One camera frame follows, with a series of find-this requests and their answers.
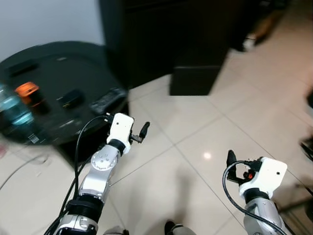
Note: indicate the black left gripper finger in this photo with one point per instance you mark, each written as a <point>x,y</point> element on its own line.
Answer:
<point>145,129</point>

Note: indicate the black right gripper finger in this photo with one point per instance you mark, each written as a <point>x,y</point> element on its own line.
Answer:
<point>231,159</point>

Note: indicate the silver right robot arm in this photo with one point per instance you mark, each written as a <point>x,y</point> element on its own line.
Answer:
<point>261,215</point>

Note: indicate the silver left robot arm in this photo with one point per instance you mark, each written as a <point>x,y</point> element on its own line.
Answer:
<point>100,164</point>

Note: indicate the black remote control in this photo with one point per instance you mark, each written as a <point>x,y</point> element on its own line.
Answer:
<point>107,100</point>

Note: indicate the small black box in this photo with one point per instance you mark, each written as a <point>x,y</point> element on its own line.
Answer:
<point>71,99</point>

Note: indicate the robot right leg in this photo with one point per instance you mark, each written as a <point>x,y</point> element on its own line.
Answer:
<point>176,229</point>

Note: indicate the robot leg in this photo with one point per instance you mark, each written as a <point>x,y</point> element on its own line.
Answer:
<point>176,229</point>
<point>116,231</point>

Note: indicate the robot left leg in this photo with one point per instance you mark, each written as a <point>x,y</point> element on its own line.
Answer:
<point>116,231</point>

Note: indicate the dark wooden cabinet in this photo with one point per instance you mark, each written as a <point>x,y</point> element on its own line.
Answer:
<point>171,34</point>

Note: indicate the round black table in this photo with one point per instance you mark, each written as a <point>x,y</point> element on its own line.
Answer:
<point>49,68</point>

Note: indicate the black jar orange lid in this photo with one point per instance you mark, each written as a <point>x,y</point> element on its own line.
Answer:
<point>27,89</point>

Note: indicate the clear plastic water bottle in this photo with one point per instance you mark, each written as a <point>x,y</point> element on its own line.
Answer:
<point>14,112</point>

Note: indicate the flat black device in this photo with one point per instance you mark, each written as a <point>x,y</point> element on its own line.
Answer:
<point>23,68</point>

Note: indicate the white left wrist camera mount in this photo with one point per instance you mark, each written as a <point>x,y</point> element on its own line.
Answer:
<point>120,128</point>

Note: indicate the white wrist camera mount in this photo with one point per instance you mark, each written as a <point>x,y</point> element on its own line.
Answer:
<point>269,174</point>
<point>120,128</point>

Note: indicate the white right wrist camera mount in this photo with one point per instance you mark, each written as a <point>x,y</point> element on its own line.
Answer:
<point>269,174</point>

